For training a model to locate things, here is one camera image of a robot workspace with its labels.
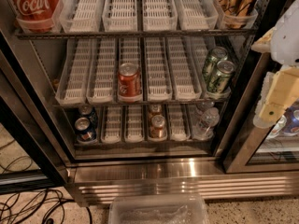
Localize cans behind right glass door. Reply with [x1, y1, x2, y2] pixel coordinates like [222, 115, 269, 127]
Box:
[267, 105, 299, 139]

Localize clear plastic bin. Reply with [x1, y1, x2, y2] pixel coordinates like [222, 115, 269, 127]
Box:
[108, 194, 210, 224]

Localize green can front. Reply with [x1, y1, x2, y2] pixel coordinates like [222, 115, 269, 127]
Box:
[207, 61, 235, 93]

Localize black floor cables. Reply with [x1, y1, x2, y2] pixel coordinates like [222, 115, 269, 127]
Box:
[0, 137, 93, 224]

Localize gold brown can top right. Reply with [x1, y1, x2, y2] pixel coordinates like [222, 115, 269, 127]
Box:
[214, 0, 258, 29]

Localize blue pepsi can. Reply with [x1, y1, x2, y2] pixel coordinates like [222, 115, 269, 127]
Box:
[78, 106, 98, 127]
[75, 118, 96, 142]

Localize green can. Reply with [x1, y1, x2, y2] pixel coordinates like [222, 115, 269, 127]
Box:
[202, 46, 228, 80]
[207, 61, 235, 93]

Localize large red Coca-Cola can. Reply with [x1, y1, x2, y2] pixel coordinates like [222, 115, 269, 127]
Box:
[12, 0, 63, 33]

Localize blue Pepsi can front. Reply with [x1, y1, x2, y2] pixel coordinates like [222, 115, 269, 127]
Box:
[75, 118, 96, 142]

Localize stainless steel fridge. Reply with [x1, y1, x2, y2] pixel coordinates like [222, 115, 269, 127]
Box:
[0, 0, 299, 206]

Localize orange brown can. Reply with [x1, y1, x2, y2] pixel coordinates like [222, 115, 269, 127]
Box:
[149, 115, 165, 138]
[148, 105, 163, 118]

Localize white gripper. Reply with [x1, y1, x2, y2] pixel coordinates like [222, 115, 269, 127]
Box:
[251, 0, 299, 123]

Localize shelf tray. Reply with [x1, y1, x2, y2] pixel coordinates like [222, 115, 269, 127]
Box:
[118, 38, 143, 103]
[55, 39, 93, 105]
[166, 37, 202, 101]
[144, 37, 173, 102]
[86, 38, 116, 105]

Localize middle shelf centre tray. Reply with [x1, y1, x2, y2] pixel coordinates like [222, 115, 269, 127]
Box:
[118, 38, 143, 103]

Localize middle shelf far left tray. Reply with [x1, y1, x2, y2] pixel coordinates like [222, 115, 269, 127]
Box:
[55, 39, 93, 105]

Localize orange brown can front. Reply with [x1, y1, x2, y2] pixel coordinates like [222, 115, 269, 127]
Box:
[149, 115, 165, 138]

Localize green can rear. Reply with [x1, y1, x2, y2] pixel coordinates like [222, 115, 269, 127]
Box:
[202, 46, 228, 80]

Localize orange brown can rear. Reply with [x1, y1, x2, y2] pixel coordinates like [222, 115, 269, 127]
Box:
[148, 105, 163, 118]

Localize blue Pepsi can rear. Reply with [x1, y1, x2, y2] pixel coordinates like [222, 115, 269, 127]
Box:
[78, 106, 98, 127]

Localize red coke can shelf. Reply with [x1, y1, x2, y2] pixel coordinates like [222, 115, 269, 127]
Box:
[118, 63, 141, 97]

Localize clear water bottle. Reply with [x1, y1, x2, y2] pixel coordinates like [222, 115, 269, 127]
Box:
[195, 101, 220, 141]

